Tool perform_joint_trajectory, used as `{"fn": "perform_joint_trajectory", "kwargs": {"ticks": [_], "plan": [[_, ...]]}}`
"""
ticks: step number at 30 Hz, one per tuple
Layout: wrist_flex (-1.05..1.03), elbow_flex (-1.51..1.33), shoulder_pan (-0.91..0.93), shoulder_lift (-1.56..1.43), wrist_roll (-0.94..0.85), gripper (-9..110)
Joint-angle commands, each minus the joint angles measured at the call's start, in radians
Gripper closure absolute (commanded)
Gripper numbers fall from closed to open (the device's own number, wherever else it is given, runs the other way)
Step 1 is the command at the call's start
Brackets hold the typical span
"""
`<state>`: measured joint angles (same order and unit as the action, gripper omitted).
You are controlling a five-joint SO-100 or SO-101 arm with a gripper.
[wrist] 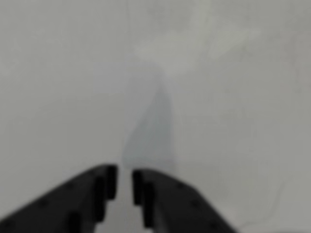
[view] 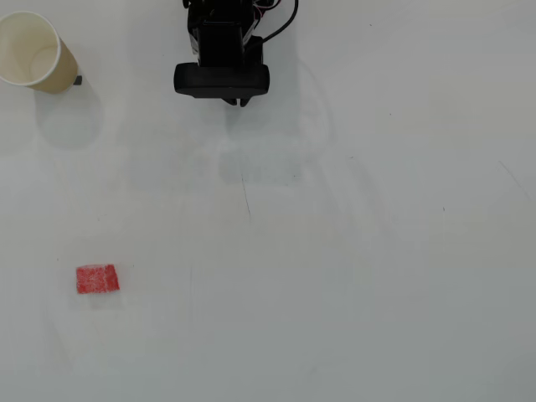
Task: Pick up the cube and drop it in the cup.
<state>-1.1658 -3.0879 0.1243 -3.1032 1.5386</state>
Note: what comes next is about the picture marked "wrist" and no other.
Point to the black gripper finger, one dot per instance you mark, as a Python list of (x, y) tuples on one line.
[(179, 208), (60, 208)]

